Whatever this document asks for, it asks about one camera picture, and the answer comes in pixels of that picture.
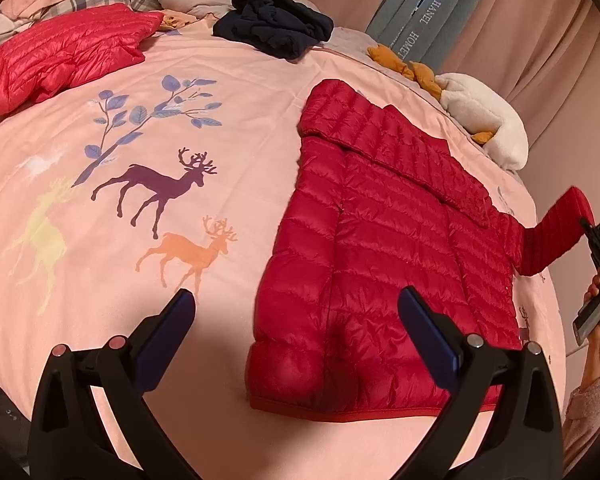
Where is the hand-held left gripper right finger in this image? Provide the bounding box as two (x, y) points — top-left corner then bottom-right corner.
(397, 286), (566, 480)

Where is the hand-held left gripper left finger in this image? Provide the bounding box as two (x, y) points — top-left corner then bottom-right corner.
(27, 287), (201, 480)

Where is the crimson quilted down jacket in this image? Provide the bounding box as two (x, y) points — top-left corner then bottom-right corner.
(245, 78), (597, 422)

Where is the person's right forearm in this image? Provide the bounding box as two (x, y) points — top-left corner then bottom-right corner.
(562, 327), (600, 461)

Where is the deer printed bed cover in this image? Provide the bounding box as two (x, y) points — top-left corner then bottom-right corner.
(0, 25), (566, 480)

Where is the white plush toy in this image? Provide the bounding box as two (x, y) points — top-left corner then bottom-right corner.
(437, 72), (529, 171)

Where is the beige curtain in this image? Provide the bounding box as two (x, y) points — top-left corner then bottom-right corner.
(219, 0), (600, 201)

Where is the grey-blue flat box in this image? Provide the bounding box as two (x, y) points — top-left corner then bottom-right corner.
(366, 0), (496, 61)

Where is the bright red down jacket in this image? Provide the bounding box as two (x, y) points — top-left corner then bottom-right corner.
(0, 3), (166, 118)

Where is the small peach cloth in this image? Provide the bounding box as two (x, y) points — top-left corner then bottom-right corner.
(160, 10), (198, 31)

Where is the navy blue garment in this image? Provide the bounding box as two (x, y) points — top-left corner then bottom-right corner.
(212, 0), (335, 60)

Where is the light grey garment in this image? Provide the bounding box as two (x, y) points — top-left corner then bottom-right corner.
(159, 0), (241, 20)

